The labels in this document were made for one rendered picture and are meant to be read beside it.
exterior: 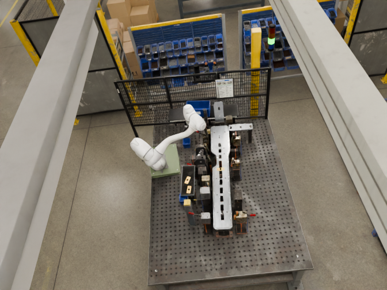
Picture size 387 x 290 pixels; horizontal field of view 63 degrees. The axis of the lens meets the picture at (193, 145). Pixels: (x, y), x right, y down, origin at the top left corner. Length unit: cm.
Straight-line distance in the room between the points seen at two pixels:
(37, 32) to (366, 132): 486
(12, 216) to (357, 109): 71
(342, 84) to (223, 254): 280
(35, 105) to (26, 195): 29
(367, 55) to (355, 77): 520
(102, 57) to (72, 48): 402
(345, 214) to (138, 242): 269
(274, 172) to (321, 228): 98
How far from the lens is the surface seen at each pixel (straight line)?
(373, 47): 591
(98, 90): 557
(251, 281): 378
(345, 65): 79
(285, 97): 581
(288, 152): 496
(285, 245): 343
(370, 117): 68
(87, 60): 123
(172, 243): 348
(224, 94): 403
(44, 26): 510
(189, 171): 333
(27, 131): 89
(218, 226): 316
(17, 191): 77
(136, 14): 729
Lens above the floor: 385
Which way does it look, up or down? 49 degrees down
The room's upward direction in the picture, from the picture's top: 11 degrees counter-clockwise
